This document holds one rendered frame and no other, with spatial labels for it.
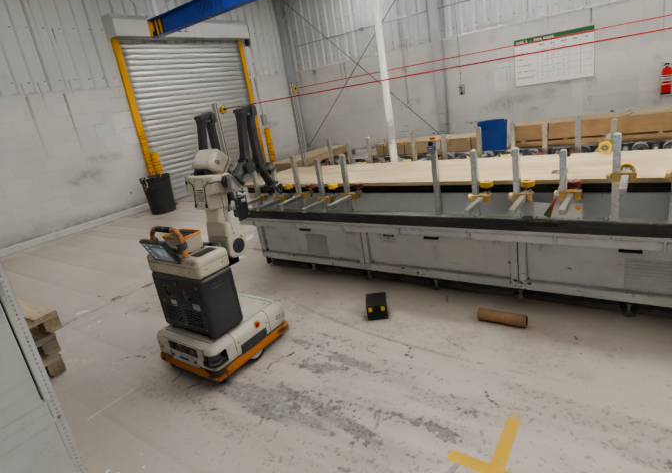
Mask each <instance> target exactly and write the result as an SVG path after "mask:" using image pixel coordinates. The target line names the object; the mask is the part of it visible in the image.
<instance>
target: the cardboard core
mask: <svg viewBox="0 0 672 473"><path fill-rule="evenodd" d="M477 318H478V320H484V321H490V322H496V323H501V324H507V325H513V326H519V327H524V328H526V327H527V324H528V315H524V314H517V313H511V312H505V311H498V310H492V309H486V308H478V311H477Z"/></svg>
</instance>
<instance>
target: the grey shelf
mask: <svg viewBox="0 0 672 473"><path fill-rule="evenodd" d="M0 276H2V277H1V278H0V279H1V281H4V282H3V286H6V287H4V288H5V291H8V292H6V293H7V295H10V296H9V297H8V298H9V300H12V301H11V302H10V303H11V305H14V306H12V307H13V310H14V309H15V311H14V312H15V315H16V314H17V315H16V317H17V319H18V318H19V320H18V322H19V323H21V325H20V327H21V329H22V331H23V334H24V336H25V338H26V341H29V342H28V346H29V345H30V347H29V348H30V350H32V351H31V353H32V355H33V354H34V355H33V358H34V359H35V358H36V360H35V362H36V363H38V364H36V365H37V367H39V368H38V370H39V372H40V371H41V373H40V374H41V376H42V375H43V377H42V379H43V380H44V379H45V381H43V382H44V384H46V385H45V386H46V388H48V389H47V391H48V392H50V393H49V396H52V397H50V399H49V400H48V401H46V402H44V401H43V400H42V399H41V400H42V402H43V405H42V406H40V407H38V408H37V409H35V410H33V411H32V412H30V413H28V414H26V415H25V416H23V417H21V418H20V419H18V420H16V421H15V422H13V423H11V424H10V425H8V426H6V427H5V428H3V429H1V430H0V473H82V472H83V473H88V471H87V468H86V466H85V464H84V461H83V459H82V456H81V454H80V451H79V449H78V447H77V444H76V442H75V439H74V437H73V435H72V432H71V430H70V427H69V425H68V422H67V420H66V418H65V415H64V412H63V410H62V408H61V405H60V403H59V401H58V398H57V396H56V393H55V391H54V388H53V386H52V384H51V381H50V379H49V376H48V374H47V371H46V369H45V367H44V364H43V362H42V359H41V357H40V355H39V352H38V350H37V347H36V345H35V342H34V340H33V338H32V334H31V332H30V330H29V328H28V325H27V323H26V321H25V318H24V316H23V313H22V311H21V308H20V306H19V304H18V301H17V299H16V296H15V294H14V292H13V289H12V287H11V284H10V282H9V279H8V277H7V275H6V272H5V270H4V267H3V265H2V262H1V260H0ZM22 327H23V328H22ZM52 400H53V401H52ZM53 404H55V405H53ZM60 420H62V421H60ZM55 422H56V424H57V426H58V429H59V431H60V433H61V436H62V438H63V440H64V443H65V445H66V447H67V450H68V452H69V455H70V457H71V459H72V462H73V464H74V466H75V467H74V466H73V465H72V463H71V461H70V458H69V456H68V453H67V451H66V449H65V446H64V444H63V442H62V439H61V437H60V435H59V432H58V430H57V427H56V425H55ZM62 424H63V425H62ZM64 427H65V428H64ZM63 428H64V429H63ZM65 431H66V433H65ZM67 435H68V436H67ZM66 436H67V437H66ZM68 439H69V440H68ZM69 443H71V444H69ZM72 446H73V447H72ZM71 447H72V448H71ZM73 450H74V451H73ZM74 454H76V455H74ZM76 458H77V459H76ZM78 461H79V462H78ZM77 462H78V463H77ZM79 465H80V466H79ZM81 468H82V469H81ZM80 469H81V470H80Z"/></svg>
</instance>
